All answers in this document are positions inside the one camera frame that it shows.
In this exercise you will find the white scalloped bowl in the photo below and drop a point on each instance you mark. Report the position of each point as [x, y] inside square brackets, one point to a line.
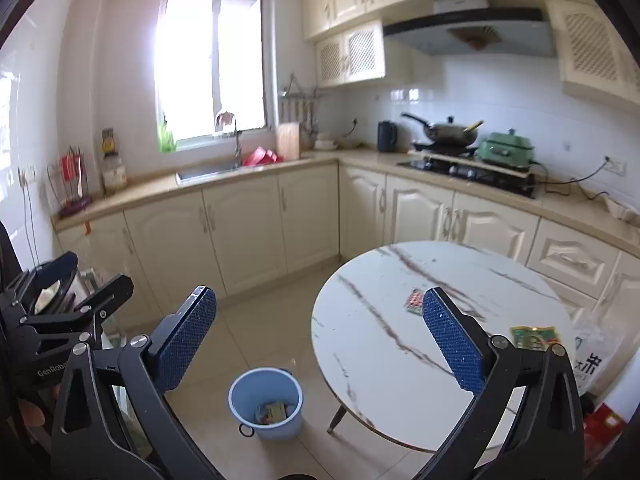
[622, 209]

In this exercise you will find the kitchen window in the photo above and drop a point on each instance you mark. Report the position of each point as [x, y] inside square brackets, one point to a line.
[210, 65]

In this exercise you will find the white rice bag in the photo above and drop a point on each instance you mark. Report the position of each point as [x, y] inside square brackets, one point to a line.
[597, 355]

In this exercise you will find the green dish soap bottle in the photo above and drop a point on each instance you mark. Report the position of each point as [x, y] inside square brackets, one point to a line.
[167, 140]

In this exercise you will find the person's left hand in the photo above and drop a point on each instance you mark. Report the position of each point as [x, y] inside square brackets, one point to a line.
[34, 412]

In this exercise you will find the red checked packet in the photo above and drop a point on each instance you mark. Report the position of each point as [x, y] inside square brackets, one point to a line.
[414, 301]

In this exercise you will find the blue plastic bin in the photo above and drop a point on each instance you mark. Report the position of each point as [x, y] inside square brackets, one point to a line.
[250, 390]

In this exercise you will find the steel faucet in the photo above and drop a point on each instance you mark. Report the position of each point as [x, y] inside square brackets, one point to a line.
[237, 150]

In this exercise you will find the stack of white bowls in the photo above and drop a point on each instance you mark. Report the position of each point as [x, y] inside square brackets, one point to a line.
[325, 142]

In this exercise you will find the black gas stove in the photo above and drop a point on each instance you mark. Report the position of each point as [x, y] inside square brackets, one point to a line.
[465, 175]

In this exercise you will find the wok with lid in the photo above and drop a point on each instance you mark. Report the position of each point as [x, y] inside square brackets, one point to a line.
[447, 132]

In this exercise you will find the green and gold packet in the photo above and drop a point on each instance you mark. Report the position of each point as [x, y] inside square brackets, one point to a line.
[532, 336]

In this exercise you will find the black electric kettle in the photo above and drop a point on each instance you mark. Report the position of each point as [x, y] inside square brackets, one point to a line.
[387, 137]

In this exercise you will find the yellow label bottle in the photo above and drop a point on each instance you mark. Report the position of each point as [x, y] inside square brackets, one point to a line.
[109, 141]

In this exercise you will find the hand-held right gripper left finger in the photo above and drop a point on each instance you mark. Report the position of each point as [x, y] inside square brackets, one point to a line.
[184, 337]

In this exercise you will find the cream kitchen base cabinets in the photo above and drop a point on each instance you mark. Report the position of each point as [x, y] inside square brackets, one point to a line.
[250, 220]

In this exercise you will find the white double wall socket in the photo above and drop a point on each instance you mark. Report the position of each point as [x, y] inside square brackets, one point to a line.
[615, 166]

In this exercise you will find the black range hood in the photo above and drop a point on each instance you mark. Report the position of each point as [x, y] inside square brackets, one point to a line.
[520, 37]

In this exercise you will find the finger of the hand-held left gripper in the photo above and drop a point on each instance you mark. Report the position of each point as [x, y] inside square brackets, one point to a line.
[100, 297]
[30, 280]

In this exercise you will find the cream lattice door cabinet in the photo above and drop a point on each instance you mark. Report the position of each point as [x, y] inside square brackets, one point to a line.
[350, 55]
[595, 50]

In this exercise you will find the green electric cooker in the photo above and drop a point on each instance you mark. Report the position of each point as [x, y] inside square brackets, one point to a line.
[505, 152]

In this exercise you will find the pink faucet cloth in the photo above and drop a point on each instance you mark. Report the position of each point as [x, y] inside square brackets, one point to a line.
[225, 120]

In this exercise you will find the red plastic basin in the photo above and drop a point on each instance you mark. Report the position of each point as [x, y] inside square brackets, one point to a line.
[260, 157]

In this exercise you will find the wooden cutting board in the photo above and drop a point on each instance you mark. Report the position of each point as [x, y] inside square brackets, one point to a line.
[288, 140]

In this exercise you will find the round marble table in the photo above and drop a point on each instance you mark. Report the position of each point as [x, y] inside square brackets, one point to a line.
[380, 360]

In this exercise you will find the steel sink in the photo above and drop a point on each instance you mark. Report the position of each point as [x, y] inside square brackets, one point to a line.
[205, 174]

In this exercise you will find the red carton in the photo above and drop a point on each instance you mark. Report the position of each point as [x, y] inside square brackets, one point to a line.
[602, 430]

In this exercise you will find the hanging utensil rack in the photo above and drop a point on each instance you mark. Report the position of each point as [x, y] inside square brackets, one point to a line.
[300, 105]

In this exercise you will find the black induction cooker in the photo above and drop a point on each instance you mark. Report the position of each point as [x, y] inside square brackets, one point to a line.
[440, 149]

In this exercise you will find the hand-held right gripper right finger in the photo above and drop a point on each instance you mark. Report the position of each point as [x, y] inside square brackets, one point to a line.
[452, 340]

